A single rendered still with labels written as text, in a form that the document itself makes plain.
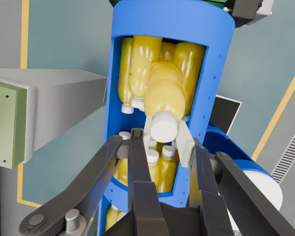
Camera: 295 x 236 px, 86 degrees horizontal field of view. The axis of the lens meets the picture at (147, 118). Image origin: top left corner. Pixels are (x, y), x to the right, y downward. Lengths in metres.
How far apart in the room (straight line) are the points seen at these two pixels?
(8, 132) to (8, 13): 1.50
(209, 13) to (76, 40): 1.48
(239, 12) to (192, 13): 0.30
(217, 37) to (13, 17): 1.88
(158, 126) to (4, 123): 0.60
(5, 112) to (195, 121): 0.61
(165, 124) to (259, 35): 1.63
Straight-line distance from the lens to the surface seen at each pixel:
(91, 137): 1.81
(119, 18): 0.37
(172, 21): 0.31
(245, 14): 0.61
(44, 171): 2.31
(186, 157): 0.17
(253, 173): 0.70
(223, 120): 1.57
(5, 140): 0.75
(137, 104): 0.41
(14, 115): 0.69
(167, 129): 0.21
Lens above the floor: 1.53
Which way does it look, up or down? 73 degrees down
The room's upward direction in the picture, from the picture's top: 170 degrees counter-clockwise
